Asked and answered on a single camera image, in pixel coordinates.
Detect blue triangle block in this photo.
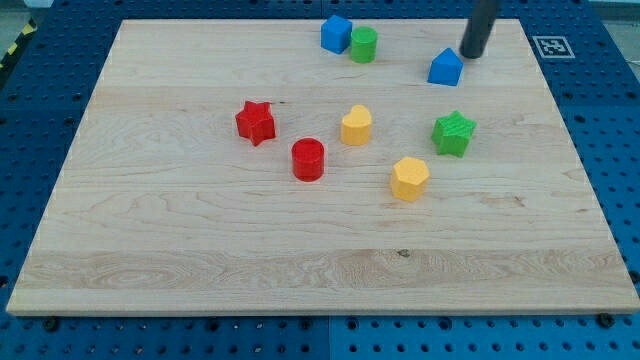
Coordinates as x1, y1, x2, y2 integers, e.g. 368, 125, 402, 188
427, 48, 464, 86

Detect red star block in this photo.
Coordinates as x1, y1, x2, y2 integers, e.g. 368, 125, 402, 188
235, 101, 276, 146

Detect blue cube block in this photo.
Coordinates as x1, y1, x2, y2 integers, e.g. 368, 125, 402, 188
320, 15, 353, 54

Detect light wooden board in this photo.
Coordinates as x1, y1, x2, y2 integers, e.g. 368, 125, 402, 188
7, 19, 639, 317

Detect yellow heart block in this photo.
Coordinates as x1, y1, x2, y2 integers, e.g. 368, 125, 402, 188
341, 104, 372, 146

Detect yellow black hazard tape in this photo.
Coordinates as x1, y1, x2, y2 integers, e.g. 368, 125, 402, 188
1, 18, 38, 71

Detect red cylinder block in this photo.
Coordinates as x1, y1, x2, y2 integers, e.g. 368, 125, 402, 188
291, 138, 324, 182

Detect green star block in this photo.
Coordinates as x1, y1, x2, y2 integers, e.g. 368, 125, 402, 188
431, 111, 477, 158

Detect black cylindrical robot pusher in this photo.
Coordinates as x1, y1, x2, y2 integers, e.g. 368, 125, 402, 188
459, 0, 501, 59

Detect white fiducial marker tag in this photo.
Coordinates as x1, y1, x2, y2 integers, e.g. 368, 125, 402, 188
533, 35, 575, 59

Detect yellow hexagon block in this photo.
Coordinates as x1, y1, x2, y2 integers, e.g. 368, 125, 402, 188
390, 157, 430, 202

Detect green cylinder block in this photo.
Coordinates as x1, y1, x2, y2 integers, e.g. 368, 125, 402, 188
349, 26, 378, 63

